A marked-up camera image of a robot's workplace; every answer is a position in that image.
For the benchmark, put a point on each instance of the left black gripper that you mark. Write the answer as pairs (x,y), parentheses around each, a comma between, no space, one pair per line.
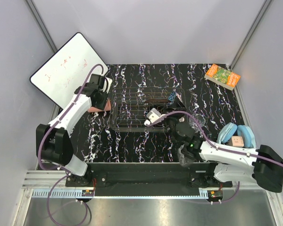
(102,105)

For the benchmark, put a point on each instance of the clear drinking glass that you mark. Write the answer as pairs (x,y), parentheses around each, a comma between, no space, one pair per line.
(197,119)

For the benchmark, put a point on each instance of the wire dish rack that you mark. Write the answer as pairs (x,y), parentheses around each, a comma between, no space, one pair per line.
(128,112)

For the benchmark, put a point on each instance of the blue orange patterned bowl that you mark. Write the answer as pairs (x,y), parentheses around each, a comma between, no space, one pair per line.
(172,97)

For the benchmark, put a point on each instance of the clear glass square plate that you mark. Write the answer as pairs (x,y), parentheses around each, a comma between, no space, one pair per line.
(184,160)

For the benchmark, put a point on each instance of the red floral plate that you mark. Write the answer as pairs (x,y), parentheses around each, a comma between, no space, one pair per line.
(157,100)

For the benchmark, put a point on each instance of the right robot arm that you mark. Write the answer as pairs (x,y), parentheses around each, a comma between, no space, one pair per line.
(262,166)

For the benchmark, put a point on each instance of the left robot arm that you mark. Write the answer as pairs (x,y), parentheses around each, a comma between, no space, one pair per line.
(53,142)

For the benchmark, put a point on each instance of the white whiteboard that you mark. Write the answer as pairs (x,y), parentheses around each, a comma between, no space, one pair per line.
(66,70)

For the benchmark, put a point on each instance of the light blue headphones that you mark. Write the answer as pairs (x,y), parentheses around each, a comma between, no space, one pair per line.
(232,129)

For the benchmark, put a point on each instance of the small pink white plug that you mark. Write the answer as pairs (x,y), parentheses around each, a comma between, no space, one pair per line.
(236,141)

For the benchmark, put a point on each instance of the orange green book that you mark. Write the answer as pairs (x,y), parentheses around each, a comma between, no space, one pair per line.
(222,77)

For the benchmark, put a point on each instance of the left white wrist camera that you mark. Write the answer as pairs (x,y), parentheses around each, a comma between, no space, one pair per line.
(107,84)

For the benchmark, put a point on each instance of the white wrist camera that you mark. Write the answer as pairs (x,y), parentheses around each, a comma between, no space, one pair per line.
(107,84)
(153,117)

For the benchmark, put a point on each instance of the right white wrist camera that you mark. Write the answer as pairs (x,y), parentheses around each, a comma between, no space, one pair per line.
(153,117)

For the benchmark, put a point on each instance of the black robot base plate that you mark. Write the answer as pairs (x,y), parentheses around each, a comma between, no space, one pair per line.
(106,174)

